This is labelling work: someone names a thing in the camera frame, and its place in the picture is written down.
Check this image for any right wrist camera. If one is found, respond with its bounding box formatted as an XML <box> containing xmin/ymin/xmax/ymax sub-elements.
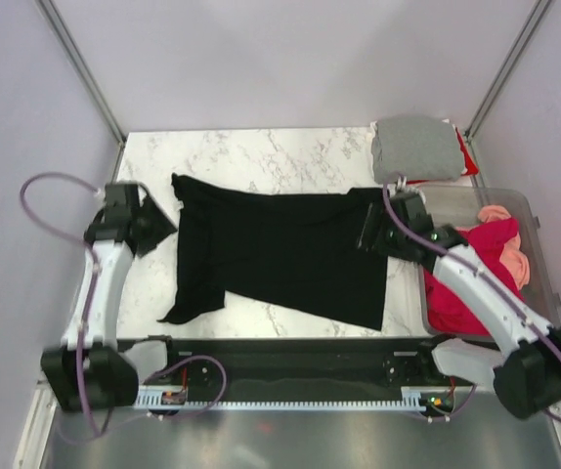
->
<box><xmin>390</xmin><ymin>176</ymin><xmax>426</xmax><ymax>203</ymax></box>

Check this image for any slotted white cable duct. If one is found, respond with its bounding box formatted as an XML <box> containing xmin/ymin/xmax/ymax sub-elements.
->
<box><xmin>131</xmin><ymin>386</ymin><xmax>455</xmax><ymax>412</ymax></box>

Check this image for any salmon pink t-shirt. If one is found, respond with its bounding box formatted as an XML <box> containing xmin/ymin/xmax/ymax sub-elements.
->
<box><xmin>477</xmin><ymin>205</ymin><xmax>531</xmax><ymax>290</ymax></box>

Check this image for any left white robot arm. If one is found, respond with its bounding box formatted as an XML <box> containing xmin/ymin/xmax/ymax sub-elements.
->
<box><xmin>40</xmin><ymin>181</ymin><xmax>177</xmax><ymax>413</ymax></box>

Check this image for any folded grey t-shirt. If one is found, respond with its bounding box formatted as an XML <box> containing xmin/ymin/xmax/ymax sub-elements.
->
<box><xmin>371</xmin><ymin>114</ymin><xmax>465</xmax><ymax>184</ymax></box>

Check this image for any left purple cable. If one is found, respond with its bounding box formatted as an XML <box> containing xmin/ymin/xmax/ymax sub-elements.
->
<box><xmin>20</xmin><ymin>171</ymin><xmax>115</xmax><ymax>439</ymax></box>

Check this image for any left aluminium frame post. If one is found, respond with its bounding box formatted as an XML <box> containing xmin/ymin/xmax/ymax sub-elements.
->
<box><xmin>35</xmin><ymin>0</ymin><xmax>126</xmax><ymax>148</ymax></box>

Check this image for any magenta t-shirt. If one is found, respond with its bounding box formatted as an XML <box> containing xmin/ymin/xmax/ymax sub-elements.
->
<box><xmin>424</xmin><ymin>220</ymin><xmax>523</xmax><ymax>337</ymax></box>

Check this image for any aluminium frame post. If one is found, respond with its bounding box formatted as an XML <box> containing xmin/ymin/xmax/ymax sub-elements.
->
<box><xmin>463</xmin><ymin>0</ymin><xmax>554</xmax><ymax>143</ymax></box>
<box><xmin>35</xmin><ymin>0</ymin><xmax>126</xmax><ymax>148</ymax></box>

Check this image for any right aluminium frame post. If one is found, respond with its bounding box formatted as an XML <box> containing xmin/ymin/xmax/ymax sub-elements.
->
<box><xmin>463</xmin><ymin>0</ymin><xmax>554</xmax><ymax>143</ymax></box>

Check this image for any clear plastic bin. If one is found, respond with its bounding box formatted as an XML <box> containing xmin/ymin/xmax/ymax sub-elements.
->
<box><xmin>418</xmin><ymin>184</ymin><xmax>560</xmax><ymax>324</ymax></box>

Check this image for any purple cable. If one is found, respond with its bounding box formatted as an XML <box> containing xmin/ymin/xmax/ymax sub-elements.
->
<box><xmin>20</xmin><ymin>171</ymin><xmax>115</xmax><ymax>439</ymax></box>
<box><xmin>381</xmin><ymin>170</ymin><xmax>561</xmax><ymax>431</ymax></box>

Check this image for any black t-shirt blue logo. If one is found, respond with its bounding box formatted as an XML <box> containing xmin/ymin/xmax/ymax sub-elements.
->
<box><xmin>164</xmin><ymin>174</ymin><xmax>387</xmax><ymax>330</ymax></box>

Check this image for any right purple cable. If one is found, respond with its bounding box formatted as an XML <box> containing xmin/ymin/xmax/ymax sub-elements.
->
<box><xmin>381</xmin><ymin>170</ymin><xmax>561</xmax><ymax>431</ymax></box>

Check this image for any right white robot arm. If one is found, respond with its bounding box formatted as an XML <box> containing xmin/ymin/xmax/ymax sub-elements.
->
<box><xmin>357</xmin><ymin>188</ymin><xmax>561</xmax><ymax>420</ymax></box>

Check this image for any folded red t-shirt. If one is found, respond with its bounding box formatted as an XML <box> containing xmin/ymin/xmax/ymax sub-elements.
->
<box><xmin>452</xmin><ymin>125</ymin><xmax>479</xmax><ymax>177</ymax></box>

